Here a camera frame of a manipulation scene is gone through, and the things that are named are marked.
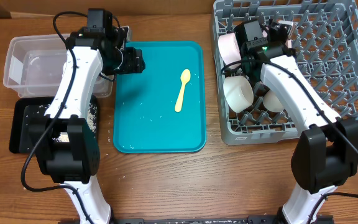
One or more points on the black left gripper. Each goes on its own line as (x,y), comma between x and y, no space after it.
(135,61)

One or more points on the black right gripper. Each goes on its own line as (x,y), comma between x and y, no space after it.
(293,51)

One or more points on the pink bowl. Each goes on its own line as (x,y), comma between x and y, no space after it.
(228,48)

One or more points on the yellow plastic spoon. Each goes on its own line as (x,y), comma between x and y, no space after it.
(185,78)

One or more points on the white bowl with rice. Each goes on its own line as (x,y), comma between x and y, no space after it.
(238,93)

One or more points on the small white cup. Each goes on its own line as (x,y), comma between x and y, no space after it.
(272,103)

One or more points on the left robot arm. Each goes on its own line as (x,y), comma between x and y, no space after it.
(65,153)

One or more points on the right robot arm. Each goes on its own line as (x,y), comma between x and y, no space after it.
(326,154)

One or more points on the teal plastic tray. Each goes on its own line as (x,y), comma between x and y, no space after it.
(145,120)

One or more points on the grey dish rack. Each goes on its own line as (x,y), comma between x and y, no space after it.
(326,43)

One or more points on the clear plastic bin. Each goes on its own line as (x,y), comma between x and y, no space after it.
(34,65)

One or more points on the spilled rice pile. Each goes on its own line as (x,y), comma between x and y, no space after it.
(92,120)

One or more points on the black tray bin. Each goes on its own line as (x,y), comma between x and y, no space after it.
(26,109)

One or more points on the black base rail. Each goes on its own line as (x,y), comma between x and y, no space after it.
(262,219)

